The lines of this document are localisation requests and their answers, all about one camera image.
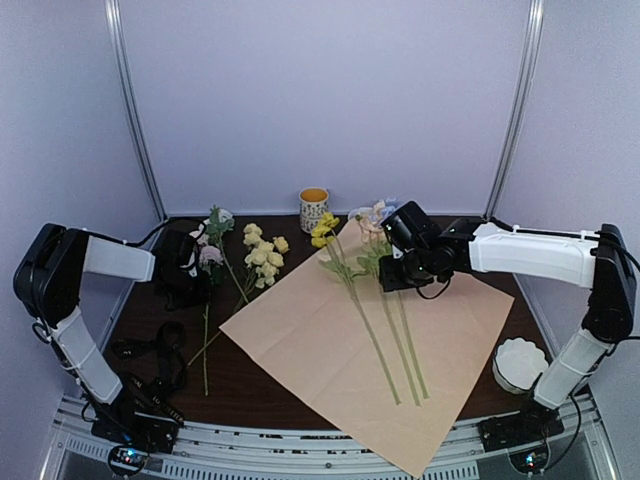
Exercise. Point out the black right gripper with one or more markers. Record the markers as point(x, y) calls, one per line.
point(391, 281)

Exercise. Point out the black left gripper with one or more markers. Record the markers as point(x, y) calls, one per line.
point(199, 299)

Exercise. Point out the pink fake flower stem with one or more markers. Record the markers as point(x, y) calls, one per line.
point(375, 246)

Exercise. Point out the blue fake flower stem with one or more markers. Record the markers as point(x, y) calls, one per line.
point(394, 307)

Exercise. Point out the yellow fake flower stem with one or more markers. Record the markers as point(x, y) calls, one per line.
point(325, 239)

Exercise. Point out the peach wrapping paper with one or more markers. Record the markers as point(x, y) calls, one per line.
point(305, 333)

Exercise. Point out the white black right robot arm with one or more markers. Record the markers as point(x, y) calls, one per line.
point(597, 261)

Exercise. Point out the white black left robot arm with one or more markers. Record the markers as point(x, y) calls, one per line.
point(48, 283)

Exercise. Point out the cream fake flower bunch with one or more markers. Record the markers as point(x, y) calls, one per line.
point(262, 262)

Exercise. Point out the pale pink rose stem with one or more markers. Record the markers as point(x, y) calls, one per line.
point(213, 261)

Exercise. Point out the black printed ribbon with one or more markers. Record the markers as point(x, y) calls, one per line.
point(171, 369)

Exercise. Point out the patterned cup yellow inside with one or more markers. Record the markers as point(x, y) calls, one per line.
point(313, 203)

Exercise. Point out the white scalloped bowl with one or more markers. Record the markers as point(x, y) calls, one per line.
point(516, 365)

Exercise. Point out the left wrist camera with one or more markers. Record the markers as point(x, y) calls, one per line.
point(189, 251)

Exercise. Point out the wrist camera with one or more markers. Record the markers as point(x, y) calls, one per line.
point(409, 229)
point(189, 251)

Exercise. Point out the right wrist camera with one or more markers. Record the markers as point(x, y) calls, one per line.
point(409, 229)

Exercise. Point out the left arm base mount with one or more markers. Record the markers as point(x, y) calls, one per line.
point(135, 439)

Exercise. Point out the aluminium front rail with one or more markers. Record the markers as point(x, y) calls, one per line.
point(210, 451)

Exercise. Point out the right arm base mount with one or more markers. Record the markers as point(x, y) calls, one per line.
point(524, 435)

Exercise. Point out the right aluminium frame post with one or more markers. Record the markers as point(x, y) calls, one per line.
point(527, 70)

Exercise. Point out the aluminium frame post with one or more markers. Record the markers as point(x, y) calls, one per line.
point(116, 32)
point(527, 70)

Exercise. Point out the left aluminium frame post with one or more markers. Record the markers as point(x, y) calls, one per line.
point(116, 32)

